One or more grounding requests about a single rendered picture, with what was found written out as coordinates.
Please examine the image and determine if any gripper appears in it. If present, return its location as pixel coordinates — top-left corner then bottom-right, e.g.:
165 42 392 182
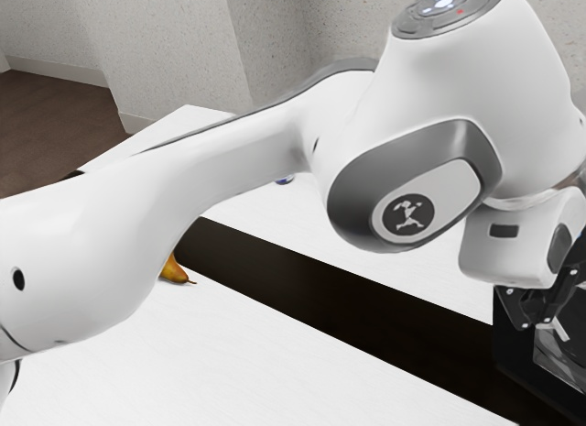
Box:
496 224 586 343

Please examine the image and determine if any black oven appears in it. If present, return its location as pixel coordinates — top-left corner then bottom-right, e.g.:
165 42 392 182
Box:
492 282 586 426

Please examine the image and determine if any yellow-brown pear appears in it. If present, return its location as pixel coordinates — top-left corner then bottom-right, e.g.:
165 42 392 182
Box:
158 253 198 286

